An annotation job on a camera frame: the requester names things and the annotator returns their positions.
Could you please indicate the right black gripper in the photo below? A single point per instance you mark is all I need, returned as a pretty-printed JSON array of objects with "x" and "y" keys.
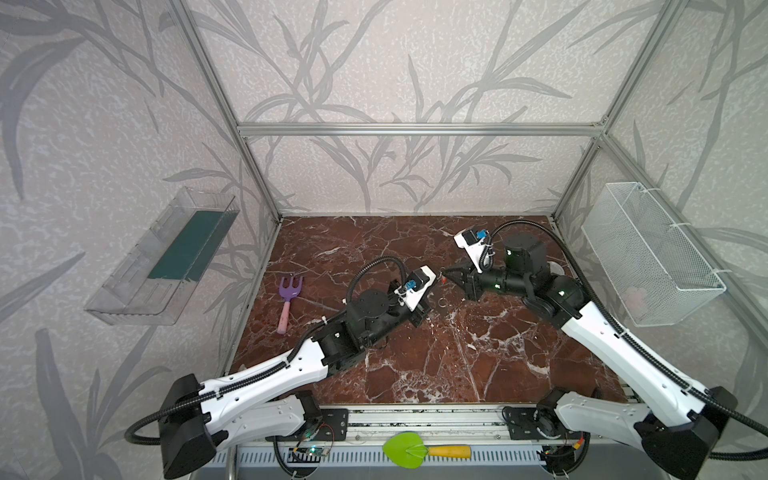
[{"x": 470, "y": 283}]

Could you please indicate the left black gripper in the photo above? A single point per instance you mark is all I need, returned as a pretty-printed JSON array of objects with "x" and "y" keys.
[{"x": 417, "y": 309}]

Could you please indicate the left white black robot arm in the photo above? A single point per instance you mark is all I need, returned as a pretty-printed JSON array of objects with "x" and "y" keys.
[{"x": 336, "y": 346}]

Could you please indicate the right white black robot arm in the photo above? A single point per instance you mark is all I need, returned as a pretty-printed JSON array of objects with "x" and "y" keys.
[{"x": 673, "y": 428}]

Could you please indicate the small grey metal cup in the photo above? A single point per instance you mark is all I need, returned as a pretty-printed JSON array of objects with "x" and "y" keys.
[{"x": 556, "y": 269}]

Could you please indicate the purple pink toy rake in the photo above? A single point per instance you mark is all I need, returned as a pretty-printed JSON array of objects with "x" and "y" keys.
[{"x": 289, "y": 288}]

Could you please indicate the green yellow toy shovel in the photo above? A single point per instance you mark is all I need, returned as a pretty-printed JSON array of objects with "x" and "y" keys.
[{"x": 407, "y": 450}]

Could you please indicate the pink object in basket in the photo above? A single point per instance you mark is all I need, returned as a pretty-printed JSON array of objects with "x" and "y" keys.
[{"x": 635, "y": 301}]

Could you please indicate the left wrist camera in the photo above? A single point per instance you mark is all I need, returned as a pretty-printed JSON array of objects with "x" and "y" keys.
[{"x": 415, "y": 287}]

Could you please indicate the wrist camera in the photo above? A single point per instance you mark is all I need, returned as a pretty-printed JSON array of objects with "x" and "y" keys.
[
  {"x": 415, "y": 287},
  {"x": 477, "y": 246}
]

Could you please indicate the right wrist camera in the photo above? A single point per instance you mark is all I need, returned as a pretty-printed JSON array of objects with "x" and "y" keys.
[{"x": 477, "y": 246}]

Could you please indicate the aluminium front rail frame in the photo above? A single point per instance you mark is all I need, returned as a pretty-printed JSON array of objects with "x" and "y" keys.
[{"x": 420, "y": 420}]

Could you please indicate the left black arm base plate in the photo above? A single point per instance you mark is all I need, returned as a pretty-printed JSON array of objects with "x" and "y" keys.
[{"x": 331, "y": 425}]

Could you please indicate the left circuit board with wires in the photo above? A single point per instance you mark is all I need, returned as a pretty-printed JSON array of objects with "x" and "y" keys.
[{"x": 314, "y": 450}]

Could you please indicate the circuit board with wires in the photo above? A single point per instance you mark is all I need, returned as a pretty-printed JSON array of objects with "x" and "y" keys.
[
  {"x": 314, "y": 450},
  {"x": 560, "y": 462}
]

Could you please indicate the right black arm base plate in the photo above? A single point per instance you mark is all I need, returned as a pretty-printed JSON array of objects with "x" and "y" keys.
[{"x": 529, "y": 424}]

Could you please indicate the white wire mesh basket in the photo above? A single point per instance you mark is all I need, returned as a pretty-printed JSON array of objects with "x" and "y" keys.
[{"x": 640, "y": 245}]

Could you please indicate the right circuit board with wires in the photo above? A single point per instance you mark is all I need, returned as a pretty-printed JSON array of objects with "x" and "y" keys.
[{"x": 560, "y": 462}]

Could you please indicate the clear plastic wall shelf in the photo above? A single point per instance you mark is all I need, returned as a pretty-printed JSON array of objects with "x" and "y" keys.
[{"x": 153, "y": 284}]

